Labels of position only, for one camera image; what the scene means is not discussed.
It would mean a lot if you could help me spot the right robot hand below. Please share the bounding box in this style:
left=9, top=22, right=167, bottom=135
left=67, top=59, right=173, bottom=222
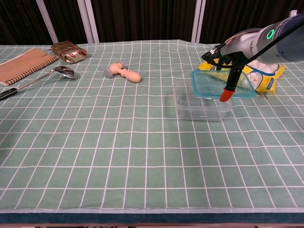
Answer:
left=201, top=28, right=261, bottom=103

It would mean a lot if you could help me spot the teal plastic lid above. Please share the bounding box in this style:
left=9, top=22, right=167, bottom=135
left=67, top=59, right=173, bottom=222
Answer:
left=191, top=69, right=257, bottom=99

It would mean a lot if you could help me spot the clear plastic container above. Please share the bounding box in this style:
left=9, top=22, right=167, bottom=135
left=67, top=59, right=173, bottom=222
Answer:
left=173, top=80, right=233, bottom=122

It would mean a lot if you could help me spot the yellow marshmallow bag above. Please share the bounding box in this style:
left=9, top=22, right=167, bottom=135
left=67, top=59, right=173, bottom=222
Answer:
left=199, top=57, right=285, bottom=95

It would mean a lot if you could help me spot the black pleated curtain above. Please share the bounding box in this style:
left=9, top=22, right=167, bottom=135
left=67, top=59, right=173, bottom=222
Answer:
left=0, top=0, right=304, bottom=46

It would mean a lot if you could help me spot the small wooden toy hammer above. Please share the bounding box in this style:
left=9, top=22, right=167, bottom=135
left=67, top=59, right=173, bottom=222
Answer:
left=104, top=61, right=142, bottom=84

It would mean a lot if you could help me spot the green checked tablecloth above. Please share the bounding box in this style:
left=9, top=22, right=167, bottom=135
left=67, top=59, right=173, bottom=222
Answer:
left=0, top=39, right=304, bottom=214

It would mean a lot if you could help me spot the gold foil snack packet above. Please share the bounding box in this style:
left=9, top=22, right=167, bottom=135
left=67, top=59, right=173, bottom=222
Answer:
left=50, top=40, right=87, bottom=64

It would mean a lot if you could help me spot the brown spiral notebook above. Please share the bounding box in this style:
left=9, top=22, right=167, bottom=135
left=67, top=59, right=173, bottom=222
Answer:
left=0, top=47, right=59, bottom=86

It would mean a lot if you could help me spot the black right hand cable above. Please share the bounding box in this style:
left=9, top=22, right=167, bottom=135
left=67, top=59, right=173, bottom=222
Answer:
left=201, top=20, right=304, bottom=67

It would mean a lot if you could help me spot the metal ladle black handle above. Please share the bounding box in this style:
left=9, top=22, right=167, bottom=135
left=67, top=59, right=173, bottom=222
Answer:
left=0, top=66, right=78, bottom=102

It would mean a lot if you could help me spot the thin white frame post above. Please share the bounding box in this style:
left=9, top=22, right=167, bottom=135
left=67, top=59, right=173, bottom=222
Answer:
left=35, top=0, right=59, bottom=45

